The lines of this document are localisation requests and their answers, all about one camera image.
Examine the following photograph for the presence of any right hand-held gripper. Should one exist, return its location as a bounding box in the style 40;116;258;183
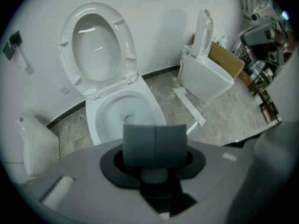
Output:
239;0;292;67

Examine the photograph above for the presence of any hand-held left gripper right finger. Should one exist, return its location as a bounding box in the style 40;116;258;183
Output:
155;124;188;169

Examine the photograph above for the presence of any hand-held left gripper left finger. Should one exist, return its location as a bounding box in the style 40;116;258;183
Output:
123;124;157;169

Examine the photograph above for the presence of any white oval toilet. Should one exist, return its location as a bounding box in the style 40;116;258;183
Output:
58;1;168;147

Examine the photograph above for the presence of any square-sided white toilet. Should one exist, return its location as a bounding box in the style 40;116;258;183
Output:
177;9;235;102

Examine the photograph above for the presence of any person's right hand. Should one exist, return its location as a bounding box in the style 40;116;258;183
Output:
274;31;289;53

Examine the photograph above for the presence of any white plastic bar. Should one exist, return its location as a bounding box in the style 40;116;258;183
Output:
185;121;199;136

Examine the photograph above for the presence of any pile of white plumbing fittings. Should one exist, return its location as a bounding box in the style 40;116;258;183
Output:
214;35;229;49

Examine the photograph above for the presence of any plain cardboard box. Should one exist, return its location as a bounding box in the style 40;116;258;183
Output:
207;42;246;79

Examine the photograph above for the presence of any black shelf rack with goods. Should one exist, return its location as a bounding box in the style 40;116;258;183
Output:
240;41;282;126

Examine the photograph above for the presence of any white paper strip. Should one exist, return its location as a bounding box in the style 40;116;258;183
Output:
172;87;206;127

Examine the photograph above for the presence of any black wall paper holder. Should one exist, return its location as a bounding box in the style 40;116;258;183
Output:
2;30;35;76

